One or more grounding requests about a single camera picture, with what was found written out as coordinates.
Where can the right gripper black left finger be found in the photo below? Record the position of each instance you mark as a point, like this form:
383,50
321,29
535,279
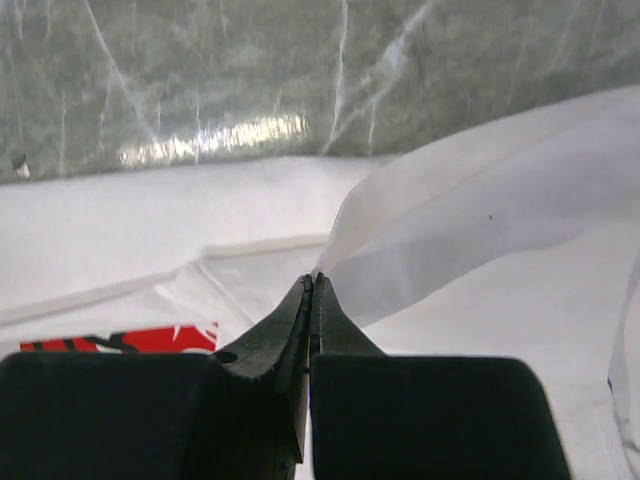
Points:
161,404

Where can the white t shirt red print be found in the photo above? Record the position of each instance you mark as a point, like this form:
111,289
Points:
516,238

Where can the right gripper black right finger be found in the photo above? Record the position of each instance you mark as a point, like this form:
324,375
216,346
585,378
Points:
376,416

